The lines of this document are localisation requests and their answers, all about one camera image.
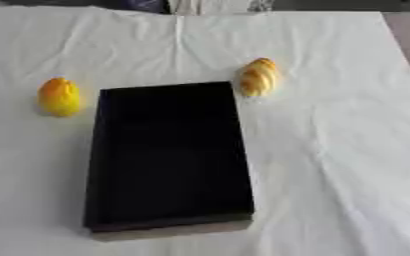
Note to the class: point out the black open box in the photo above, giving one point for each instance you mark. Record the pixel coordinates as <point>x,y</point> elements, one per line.
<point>167,153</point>

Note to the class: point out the golden toy bread loaf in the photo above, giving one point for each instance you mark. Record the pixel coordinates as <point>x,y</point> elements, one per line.
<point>258,78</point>

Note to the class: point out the person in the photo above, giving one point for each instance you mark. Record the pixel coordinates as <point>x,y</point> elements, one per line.
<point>214,6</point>

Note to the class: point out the yellow toy fruit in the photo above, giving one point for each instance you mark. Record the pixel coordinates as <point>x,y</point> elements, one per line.
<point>58,98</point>

